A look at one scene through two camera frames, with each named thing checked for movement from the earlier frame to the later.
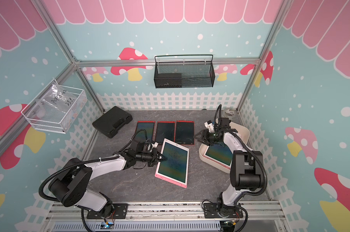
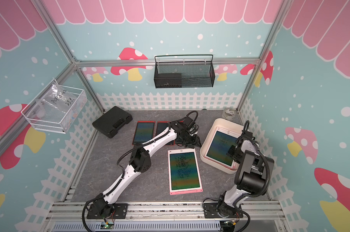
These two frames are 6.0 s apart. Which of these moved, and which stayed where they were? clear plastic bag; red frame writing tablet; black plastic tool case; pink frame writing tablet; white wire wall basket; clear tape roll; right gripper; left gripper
Moved: pink frame writing tablet; left gripper; right gripper
Stayed: clear plastic bag; black plastic tool case; clear tape roll; red frame writing tablet; white wire wall basket
